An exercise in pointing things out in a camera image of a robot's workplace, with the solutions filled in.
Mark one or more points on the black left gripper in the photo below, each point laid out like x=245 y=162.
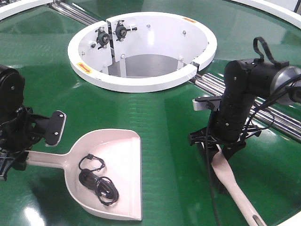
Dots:
x=19 y=132

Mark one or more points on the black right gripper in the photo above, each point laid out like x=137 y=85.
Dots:
x=210 y=144

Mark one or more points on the pink hand brush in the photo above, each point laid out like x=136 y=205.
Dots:
x=225 y=175

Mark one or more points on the pink plastic dustpan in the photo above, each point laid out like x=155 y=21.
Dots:
x=103 y=172

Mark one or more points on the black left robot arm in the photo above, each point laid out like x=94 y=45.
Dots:
x=11 y=91

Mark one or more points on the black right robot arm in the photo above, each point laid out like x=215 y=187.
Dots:
x=250 y=84

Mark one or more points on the green conveyor belt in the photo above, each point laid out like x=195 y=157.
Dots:
x=176 y=190

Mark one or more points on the steel rollers right strip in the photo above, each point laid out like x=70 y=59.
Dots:
x=278 y=120

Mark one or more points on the steel rollers strip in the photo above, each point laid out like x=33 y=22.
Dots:
x=74 y=12
x=278 y=120

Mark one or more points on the white outer rim left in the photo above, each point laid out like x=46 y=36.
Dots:
x=20 y=6

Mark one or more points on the white rim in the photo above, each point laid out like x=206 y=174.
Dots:
x=274 y=9
x=20 y=6

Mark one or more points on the left black bearing unit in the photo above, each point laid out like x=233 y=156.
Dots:
x=103 y=38

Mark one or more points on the black bearing unit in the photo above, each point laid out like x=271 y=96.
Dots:
x=103 y=38
x=121 y=31

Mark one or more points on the steel rollers rear strip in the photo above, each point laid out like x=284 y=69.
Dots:
x=74 y=12

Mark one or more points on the right black bearing unit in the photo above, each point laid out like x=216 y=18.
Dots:
x=121 y=31

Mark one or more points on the white outer rim right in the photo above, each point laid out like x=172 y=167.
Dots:
x=274 y=9

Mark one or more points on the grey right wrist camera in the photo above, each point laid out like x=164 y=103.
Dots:
x=206 y=103

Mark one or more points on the white central ring guard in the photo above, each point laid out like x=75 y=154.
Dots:
x=166 y=51

